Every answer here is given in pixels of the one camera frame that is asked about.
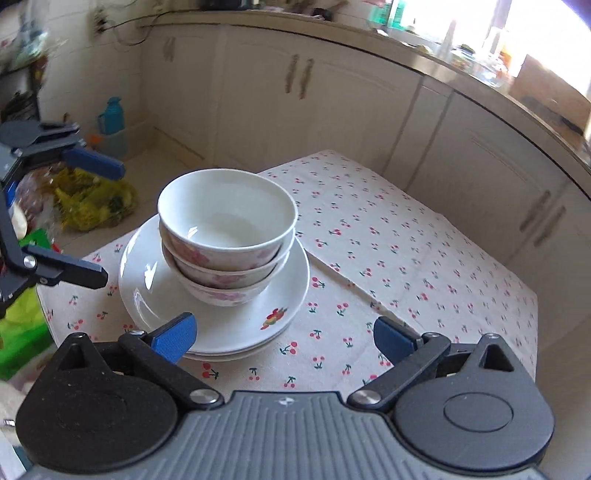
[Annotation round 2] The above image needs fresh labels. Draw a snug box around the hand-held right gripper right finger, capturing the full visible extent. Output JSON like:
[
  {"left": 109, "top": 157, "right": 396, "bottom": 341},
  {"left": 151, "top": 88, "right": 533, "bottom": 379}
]
[{"left": 346, "top": 316, "right": 515, "bottom": 411}]

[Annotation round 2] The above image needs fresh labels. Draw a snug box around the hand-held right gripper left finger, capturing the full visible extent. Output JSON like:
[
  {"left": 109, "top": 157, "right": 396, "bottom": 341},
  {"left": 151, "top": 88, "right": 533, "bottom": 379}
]
[{"left": 54, "top": 312, "right": 225, "bottom": 411}]

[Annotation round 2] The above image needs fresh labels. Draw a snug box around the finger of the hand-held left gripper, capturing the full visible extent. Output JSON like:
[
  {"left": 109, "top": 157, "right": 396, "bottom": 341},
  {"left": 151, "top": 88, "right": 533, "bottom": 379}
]
[
  {"left": 0, "top": 121, "right": 126, "bottom": 180},
  {"left": 21, "top": 244, "right": 110, "bottom": 289}
]

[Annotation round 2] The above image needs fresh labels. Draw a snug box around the white pink floral bowl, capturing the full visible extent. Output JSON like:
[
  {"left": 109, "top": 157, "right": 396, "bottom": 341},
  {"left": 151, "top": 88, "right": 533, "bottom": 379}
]
[
  {"left": 157, "top": 169, "right": 298, "bottom": 273},
  {"left": 161, "top": 240, "right": 293, "bottom": 289},
  {"left": 173, "top": 258, "right": 289, "bottom": 306}
]

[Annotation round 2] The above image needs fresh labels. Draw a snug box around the yellow plastic bag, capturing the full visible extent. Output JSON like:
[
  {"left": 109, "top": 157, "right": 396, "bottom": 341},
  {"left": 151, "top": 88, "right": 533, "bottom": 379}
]
[{"left": 51, "top": 168, "right": 139, "bottom": 232}]

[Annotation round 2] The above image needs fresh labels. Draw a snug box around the blue thermos jug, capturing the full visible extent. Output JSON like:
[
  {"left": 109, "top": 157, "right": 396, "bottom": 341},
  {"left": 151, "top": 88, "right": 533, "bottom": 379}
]
[{"left": 97, "top": 96, "right": 125, "bottom": 136}]

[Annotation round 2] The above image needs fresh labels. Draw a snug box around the green packet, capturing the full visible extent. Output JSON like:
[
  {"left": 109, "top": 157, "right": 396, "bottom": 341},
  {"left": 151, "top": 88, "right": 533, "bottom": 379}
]
[{"left": 0, "top": 228, "right": 54, "bottom": 379}]

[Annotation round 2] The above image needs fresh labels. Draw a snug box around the cherry print tablecloth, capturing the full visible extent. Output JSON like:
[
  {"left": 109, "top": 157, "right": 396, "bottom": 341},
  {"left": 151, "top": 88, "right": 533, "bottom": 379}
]
[{"left": 37, "top": 148, "right": 540, "bottom": 398}]

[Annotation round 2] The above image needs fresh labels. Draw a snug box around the stone kitchen countertop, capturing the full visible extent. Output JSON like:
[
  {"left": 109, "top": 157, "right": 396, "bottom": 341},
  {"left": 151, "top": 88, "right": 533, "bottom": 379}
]
[{"left": 152, "top": 9, "right": 591, "bottom": 176}]

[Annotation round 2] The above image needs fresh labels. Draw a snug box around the wooden cutting board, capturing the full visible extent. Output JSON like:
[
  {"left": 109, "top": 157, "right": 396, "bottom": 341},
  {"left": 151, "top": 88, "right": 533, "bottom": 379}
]
[{"left": 510, "top": 54, "right": 591, "bottom": 134}]

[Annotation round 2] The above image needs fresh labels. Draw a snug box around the green dish soap bottle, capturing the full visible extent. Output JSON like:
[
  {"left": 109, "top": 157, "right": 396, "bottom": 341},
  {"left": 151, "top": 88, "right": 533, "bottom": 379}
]
[{"left": 369, "top": 0, "right": 402, "bottom": 28}]

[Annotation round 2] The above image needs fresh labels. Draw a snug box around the kitchen window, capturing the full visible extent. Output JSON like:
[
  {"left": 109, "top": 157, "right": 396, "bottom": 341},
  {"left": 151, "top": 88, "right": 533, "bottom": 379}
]
[{"left": 499, "top": 0, "right": 591, "bottom": 75}]

